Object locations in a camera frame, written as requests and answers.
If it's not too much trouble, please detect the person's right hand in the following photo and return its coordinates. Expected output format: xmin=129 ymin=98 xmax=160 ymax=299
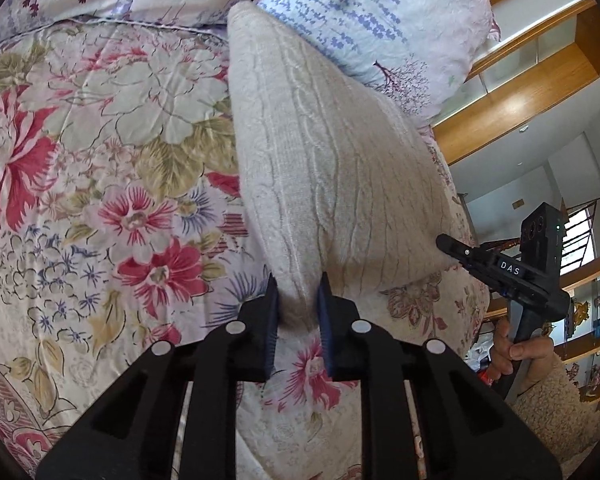
xmin=489 ymin=317 xmax=556 ymax=393

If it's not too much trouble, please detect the person's right forearm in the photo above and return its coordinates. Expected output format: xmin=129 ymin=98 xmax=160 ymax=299
xmin=505 ymin=352 xmax=600 ymax=480

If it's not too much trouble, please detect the tree print pillow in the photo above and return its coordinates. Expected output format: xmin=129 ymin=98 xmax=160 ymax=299
xmin=255 ymin=0 xmax=502 ymax=123

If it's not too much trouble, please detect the wooden headboard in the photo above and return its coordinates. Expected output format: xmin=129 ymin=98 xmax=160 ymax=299
xmin=432 ymin=0 xmax=600 ymax=166

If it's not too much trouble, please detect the wooden shelf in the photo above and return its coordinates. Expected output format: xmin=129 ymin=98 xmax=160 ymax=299
xmin=482 ymin=250 xmax=600 ymax=406

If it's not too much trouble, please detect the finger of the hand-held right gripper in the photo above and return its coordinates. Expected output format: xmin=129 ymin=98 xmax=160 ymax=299
xmin=435 ymin=233 xmax=501 ymax=286

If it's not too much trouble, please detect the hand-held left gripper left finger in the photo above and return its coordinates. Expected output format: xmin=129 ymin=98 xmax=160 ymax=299
xmin=34 ymin=272 xmax=281 ymax=480

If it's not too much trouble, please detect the cream knitted pillow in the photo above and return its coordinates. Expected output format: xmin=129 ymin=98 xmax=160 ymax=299
xmin=226 ymin=0 xmax=456 ymax=333

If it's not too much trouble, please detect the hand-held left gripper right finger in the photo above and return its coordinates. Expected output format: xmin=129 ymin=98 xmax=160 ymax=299
xmin=315 ymin=271 xmax=564 ymax=480

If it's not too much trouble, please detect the floral quilt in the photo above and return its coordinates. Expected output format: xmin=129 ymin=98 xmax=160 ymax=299
xmin=0 ymin=17 xmax=493 ymax=480

